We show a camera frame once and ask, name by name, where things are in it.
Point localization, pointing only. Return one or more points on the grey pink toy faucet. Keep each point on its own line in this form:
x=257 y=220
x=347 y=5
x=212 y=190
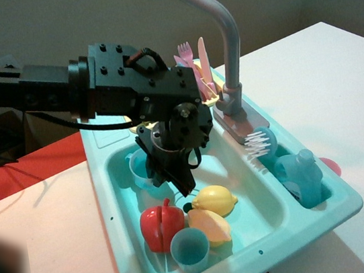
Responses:
x=233 y=113

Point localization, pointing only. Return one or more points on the pink toy fork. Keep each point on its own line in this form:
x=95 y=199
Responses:
x=185 y=56

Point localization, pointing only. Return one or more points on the pink toy knife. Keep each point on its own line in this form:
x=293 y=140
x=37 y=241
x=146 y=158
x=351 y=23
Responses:
x=204 y=62

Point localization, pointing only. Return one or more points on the light blue plastic cup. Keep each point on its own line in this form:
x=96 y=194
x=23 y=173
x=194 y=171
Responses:
x=137 y=166

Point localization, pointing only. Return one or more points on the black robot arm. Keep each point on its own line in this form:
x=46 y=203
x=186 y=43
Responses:
x=164 y=104

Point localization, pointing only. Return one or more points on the yellow dish rack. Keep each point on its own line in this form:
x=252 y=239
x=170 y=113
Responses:
x=214 y=96

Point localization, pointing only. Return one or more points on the whole yellow toy lemon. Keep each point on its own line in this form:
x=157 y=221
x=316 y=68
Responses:
x=215 y=198

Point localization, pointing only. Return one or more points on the blue toy soap bottle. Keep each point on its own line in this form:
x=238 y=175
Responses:
x=301 y=176

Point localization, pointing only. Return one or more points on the cut yellow toy lemon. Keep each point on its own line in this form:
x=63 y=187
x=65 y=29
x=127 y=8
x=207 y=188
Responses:
x=215 y=227

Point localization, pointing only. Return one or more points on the red cloth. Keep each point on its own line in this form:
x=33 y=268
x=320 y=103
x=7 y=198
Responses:
x=41 y=164

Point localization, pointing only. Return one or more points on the teal toy sink unit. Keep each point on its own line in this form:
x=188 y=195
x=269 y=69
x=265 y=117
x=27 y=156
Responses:
x=267 y=223

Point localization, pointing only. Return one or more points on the red toy apple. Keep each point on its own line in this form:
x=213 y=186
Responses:
x=159 y=225

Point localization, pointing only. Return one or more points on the teal dish brush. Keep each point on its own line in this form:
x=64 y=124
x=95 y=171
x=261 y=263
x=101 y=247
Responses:
x=261 y=144

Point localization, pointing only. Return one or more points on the blue cup in basin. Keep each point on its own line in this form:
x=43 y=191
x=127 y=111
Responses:
x=190 y=249

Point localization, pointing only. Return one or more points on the pink round knob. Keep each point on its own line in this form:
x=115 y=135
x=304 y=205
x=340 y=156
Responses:
x=332 y=165

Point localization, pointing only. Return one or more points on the pink toy plate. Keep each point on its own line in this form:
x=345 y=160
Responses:
x=204 y=89

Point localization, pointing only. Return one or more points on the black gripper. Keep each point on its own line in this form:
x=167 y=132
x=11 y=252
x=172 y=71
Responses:
x=168 y=164

